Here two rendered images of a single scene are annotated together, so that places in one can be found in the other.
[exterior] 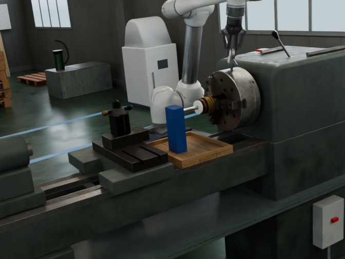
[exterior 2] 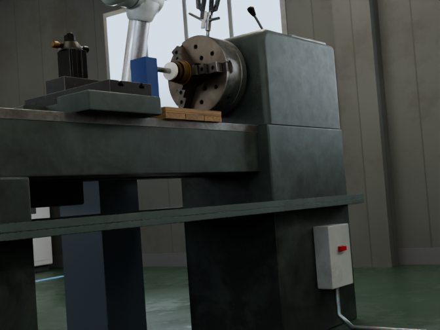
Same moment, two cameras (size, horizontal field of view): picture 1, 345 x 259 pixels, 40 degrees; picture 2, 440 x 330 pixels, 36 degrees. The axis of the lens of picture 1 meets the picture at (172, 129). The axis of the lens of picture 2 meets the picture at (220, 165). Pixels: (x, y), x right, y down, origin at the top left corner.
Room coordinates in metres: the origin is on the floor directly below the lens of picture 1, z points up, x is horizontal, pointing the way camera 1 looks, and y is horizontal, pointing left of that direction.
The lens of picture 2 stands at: (-0.13, 0.60, 0.58)
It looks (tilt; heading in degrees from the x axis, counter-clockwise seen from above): 3 degrees up; 340
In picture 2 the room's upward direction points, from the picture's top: 4 degrees counter-clockwise
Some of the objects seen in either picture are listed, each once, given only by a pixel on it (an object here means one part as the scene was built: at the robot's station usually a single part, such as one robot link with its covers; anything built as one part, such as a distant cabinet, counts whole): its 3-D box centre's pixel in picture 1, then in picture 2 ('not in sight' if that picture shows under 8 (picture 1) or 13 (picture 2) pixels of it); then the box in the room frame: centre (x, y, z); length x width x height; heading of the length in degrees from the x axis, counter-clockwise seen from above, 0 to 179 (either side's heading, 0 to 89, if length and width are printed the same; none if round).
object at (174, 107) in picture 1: (176, 129); (145, 90); (2.24, -0.02, 1.00); 0.08 x 0.06 x 0.23; 31
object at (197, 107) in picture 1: (188, 109); (160, 69); (2.28, -0.09, 1.08); 0.13 x 0.07 x 0.07; 121
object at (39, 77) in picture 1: (43, 78); not in sight; (10.28, 2.69, 0.05); 1.15 x 0.79 x 0.11; 36
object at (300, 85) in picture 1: (282, 88); (258, 90); (2.64, -0.65, 1.06); 0.59 x 0.48 x 0.39; 121
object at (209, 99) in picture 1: (206, 105); (179, 72); (2.34, -0.18, 1.08); 0.09 x 0.09 x 0.09; 31
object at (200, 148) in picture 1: (187, 148); (158, 121); (2.26, -0.06, 0.89); 0.36 x 0.30 x 0.04; 31
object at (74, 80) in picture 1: (75, 66); not in sight; (8.68, 1.67, 0.48); 1.00 x 0.81 x 0.96; 126
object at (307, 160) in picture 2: (284, 190); (269, 229); (2.63, -0.64, 0.43); 0.60 x 0.48 x 0.86; 121
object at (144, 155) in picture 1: (128, 151); (86, 99); (2.11, 0.22, 0.95); 0.43 x 0.18 x 0.04; 31
